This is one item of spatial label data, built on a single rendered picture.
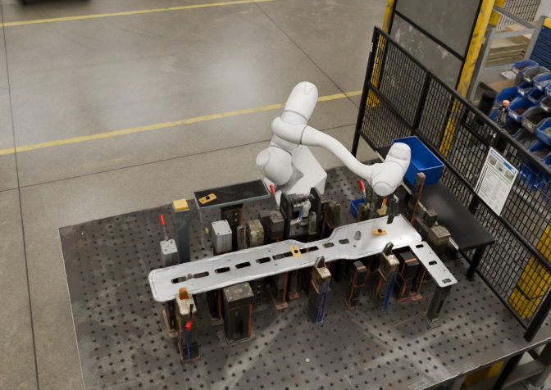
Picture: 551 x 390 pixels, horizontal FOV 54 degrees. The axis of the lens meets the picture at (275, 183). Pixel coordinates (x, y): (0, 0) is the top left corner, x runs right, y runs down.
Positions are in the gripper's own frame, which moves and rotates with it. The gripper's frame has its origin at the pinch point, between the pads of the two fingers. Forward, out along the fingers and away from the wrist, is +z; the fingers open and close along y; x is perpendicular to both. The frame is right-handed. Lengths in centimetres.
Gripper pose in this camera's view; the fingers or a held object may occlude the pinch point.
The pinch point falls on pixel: (384, 213)
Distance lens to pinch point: 277.9
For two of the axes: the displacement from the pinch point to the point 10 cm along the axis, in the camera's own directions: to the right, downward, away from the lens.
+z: -0.7, 7.8, 6.3
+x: 9.3, -1.7, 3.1
